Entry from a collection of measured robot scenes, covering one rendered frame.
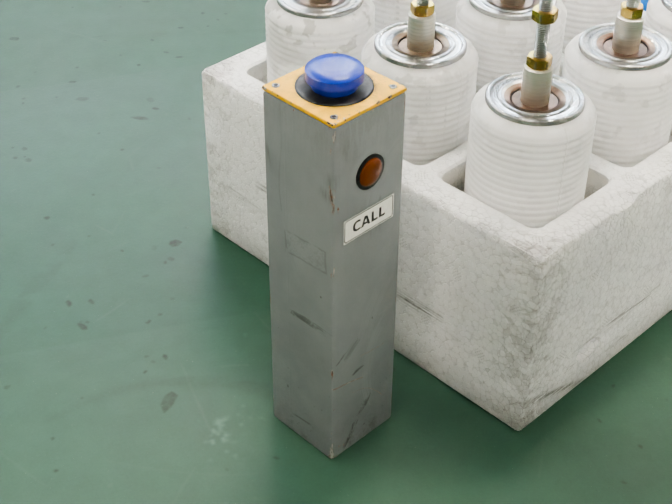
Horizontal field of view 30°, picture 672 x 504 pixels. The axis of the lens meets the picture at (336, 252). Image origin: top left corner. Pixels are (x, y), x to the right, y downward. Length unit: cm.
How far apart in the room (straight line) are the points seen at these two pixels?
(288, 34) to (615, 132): 29
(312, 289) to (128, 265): 34
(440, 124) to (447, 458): 27
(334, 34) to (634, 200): 29
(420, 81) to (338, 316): 21
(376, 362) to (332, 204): 18
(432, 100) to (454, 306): 17
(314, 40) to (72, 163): 39
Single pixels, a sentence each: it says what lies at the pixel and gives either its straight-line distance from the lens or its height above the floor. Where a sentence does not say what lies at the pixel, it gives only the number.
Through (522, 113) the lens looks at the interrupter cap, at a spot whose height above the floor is 25.
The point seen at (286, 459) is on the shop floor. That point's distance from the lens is 101.
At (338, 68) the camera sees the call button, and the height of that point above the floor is 33.
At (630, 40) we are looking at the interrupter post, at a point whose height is 26.
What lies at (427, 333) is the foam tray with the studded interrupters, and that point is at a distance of 106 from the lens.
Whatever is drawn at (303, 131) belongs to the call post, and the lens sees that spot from 84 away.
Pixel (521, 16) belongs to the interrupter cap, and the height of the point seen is 25.
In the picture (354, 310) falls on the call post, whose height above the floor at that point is 14.
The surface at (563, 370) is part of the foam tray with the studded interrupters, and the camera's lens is 105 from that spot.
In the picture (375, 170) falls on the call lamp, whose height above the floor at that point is 26.
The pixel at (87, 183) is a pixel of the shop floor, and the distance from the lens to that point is 133.
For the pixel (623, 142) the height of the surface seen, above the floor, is 19.
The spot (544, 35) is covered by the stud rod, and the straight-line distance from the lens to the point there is 94.
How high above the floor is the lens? 74
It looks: 38 degrees down
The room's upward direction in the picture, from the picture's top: straight up
